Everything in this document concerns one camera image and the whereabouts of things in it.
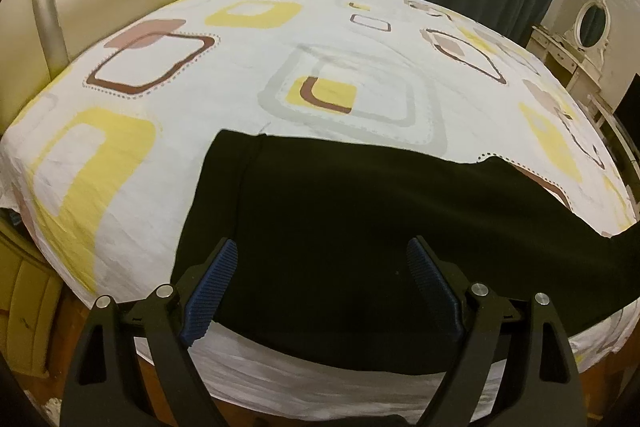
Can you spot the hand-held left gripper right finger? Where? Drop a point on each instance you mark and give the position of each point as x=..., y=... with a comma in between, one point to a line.
x=429, y=282

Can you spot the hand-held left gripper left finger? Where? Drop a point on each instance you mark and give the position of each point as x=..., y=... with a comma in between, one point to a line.
x=216, y=286

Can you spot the black pants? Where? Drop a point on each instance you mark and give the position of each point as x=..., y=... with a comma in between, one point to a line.
x=350, y=217

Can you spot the patterned white bed sheet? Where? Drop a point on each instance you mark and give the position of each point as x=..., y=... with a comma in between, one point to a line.
x=200, y=107

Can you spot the cream bedside cabinet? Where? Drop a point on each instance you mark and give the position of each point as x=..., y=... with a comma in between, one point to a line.
x=29, y=297

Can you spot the white television stand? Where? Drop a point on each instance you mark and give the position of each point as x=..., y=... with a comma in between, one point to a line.
x=612, y=127

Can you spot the black television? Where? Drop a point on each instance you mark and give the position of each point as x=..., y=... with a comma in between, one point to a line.
x=629, y=112

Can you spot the white dressing table oval mirror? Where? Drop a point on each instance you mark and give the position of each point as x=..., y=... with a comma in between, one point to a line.
x=592, y=27

